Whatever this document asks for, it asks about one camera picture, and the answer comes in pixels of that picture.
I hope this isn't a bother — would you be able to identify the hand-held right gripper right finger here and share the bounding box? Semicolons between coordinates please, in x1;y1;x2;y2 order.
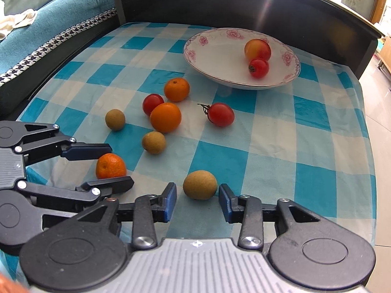
218;184;321;250

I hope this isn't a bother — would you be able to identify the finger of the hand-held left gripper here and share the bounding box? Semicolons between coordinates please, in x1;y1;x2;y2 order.
14;123;113;167
17;175;135;218

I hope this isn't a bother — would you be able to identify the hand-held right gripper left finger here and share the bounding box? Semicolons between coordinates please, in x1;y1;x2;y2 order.
73;182;178;250

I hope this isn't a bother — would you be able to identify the small dimpled mandarin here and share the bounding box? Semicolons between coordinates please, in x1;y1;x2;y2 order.
96;153;127;180

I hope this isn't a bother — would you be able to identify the large brown longan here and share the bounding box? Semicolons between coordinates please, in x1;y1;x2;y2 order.
183;170;218;201

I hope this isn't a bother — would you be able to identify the red cherry tomato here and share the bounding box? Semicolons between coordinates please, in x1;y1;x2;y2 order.
142;94;165;116
248;58;270;79

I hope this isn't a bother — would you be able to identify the large smooth orange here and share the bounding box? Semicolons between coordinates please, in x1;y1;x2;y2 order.
150;103;182;134

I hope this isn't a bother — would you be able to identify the white floral plate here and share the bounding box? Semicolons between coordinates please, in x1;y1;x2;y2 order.
183;27;301;91

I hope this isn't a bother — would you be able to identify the blue white checked tablecloth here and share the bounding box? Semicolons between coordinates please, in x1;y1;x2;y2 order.
4;22;378;281

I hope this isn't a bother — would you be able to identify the cherry tomato with long stem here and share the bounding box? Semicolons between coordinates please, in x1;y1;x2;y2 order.
197;103;235;127

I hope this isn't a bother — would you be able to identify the blue sofa cover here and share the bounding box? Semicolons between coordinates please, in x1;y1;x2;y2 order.
0;0;119;86

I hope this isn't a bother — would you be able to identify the cream cloth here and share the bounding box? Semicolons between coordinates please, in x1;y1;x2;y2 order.
0;9;38;41

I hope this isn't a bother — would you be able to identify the red yellow nectarine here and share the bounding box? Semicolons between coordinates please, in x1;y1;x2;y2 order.
244;39;272;62

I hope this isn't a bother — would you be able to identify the dark coffee table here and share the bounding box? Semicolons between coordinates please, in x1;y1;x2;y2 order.
110;0;384;80

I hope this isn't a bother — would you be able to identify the wooden cabinet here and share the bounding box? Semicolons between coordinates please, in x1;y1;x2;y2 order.
377;35;391;74

